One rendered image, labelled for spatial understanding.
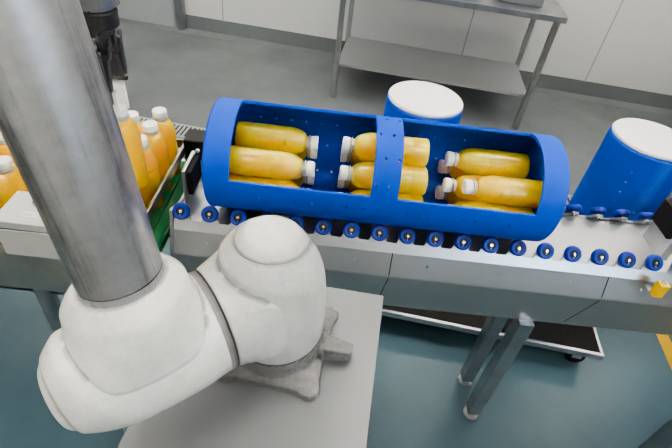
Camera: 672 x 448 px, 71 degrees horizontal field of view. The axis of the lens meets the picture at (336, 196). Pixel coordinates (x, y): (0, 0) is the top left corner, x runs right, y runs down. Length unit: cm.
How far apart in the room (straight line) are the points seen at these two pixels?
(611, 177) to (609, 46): 304
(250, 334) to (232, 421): 19
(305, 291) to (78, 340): 28
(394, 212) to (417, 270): 23
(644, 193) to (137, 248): 174
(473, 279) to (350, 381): 63
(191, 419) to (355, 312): 33
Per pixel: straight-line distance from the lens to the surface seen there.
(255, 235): 66
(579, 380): 246
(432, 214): 117
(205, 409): 84
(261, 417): 82
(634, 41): 497
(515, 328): 167
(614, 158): 195
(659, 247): 162
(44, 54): 47
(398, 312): 214
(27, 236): 117
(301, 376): 82
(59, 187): 52
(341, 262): 129
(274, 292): 64
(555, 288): 146
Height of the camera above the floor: 181
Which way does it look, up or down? 39 degrees down
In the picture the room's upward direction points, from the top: 8 degrees clockwise
